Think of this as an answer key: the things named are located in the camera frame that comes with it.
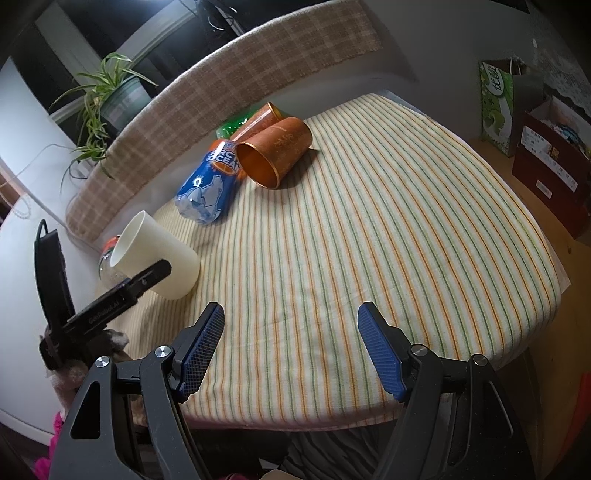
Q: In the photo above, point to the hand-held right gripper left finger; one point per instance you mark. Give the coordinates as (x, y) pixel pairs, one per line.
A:
(203, 346)

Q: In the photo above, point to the striped tablecloth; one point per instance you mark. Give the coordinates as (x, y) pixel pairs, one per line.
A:
(346, 230)

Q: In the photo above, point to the white cup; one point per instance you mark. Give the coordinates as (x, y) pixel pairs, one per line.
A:
(171, 258)

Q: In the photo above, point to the green paper bag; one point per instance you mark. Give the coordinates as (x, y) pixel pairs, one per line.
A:
(496, 106)

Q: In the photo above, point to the clear bottle with orange cap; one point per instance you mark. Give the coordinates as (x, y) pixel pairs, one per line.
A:
(107, 267)

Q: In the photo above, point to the dark red cardboard box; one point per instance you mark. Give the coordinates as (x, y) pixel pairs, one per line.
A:
(545, 170)

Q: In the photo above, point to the orange can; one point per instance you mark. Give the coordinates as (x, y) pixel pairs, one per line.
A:
(258, 120)

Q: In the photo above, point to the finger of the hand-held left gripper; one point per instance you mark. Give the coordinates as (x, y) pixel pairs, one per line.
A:
(150, 276)

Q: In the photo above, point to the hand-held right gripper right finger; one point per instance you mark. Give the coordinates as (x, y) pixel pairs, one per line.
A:
(381, 350)

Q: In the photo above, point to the potted spider plant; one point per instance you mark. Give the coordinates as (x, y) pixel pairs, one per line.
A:
(122, 99)

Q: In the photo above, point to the green plastic bottle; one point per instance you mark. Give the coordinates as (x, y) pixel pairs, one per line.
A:
(228, 127)

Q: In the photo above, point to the white lace cloth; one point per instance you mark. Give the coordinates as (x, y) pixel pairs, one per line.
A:
(572, 78)

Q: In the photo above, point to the blue soda can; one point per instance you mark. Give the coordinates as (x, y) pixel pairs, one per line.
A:
(207, 184)

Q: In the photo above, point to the copper cup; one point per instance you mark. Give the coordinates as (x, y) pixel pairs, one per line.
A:
(286, 143)

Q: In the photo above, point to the plaid cloth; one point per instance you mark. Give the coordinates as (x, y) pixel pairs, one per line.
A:
(231, 78)

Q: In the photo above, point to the dark cloth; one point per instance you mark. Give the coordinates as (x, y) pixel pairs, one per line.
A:
(332, 447)

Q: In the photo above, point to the pink cloth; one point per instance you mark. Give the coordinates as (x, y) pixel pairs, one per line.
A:
(57, 422)

